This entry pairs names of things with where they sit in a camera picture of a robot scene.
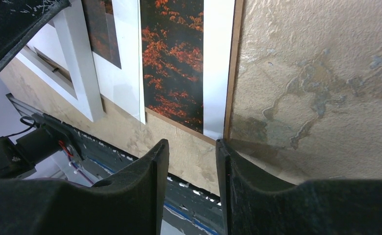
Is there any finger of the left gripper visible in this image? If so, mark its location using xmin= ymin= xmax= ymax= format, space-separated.
xmin=0 ymin=0 xmax=71 ymax=71

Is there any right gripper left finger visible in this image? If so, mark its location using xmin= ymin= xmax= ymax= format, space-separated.
xmin=92 ymin=139 xmax=169 ymax=235

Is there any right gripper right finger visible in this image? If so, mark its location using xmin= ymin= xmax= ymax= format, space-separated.
xmin=215 ymin=140 xmax=305 ymax=235

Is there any white picture frame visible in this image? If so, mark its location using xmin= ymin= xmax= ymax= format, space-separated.
xmin=16 ymin=0 xmax=104 ymax=122

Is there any matted photo print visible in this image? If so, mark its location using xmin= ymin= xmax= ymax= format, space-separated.
xmin=140 ymin=0 xmax=235 ymax=140

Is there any white mat board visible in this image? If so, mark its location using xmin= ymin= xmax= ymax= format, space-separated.
xmin=81 ymin=0 xmax=145 ymax=123

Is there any brown fibreboard backing panel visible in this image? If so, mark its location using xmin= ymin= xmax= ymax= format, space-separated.
xmin=145 ymin=0 xmax=245 ymax=145

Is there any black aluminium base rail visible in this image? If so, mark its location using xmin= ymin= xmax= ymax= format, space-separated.
xmin=6 ymin=94 xmax=225 ymax=235

